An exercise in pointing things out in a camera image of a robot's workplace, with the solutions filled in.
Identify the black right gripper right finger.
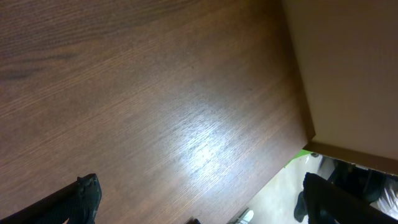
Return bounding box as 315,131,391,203
303,173,397,224

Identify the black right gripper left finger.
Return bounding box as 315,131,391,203
1,174,102,224

